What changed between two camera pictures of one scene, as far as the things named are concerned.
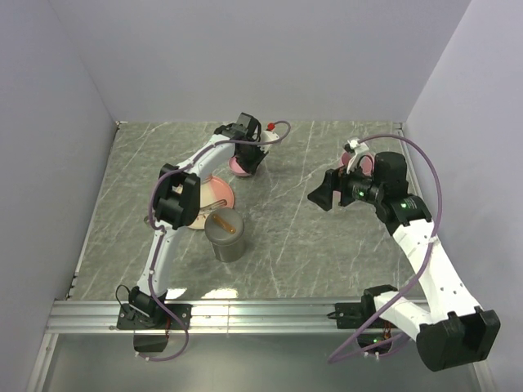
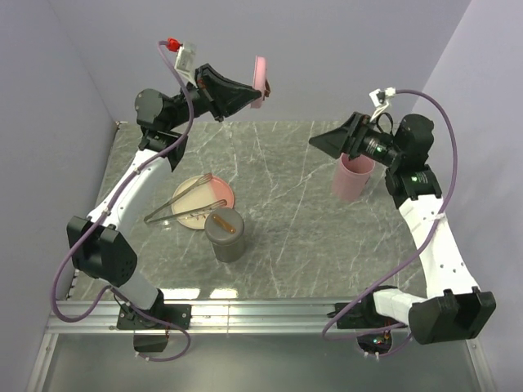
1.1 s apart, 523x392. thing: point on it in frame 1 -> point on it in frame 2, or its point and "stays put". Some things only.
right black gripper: x=333 y=180 -> x=349 y=138
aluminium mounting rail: x=249 y=318 stays put
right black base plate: x=357 y=315 stays put
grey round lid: x=225 y=226 stays put
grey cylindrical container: x=230 y=252 stays put
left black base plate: x=128 y=320 stays put
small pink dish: x=236 y=167 -> x=259 y=78
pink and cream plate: x=212 y=189 stays put
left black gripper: x=252 y=167 -> x=221 y=95
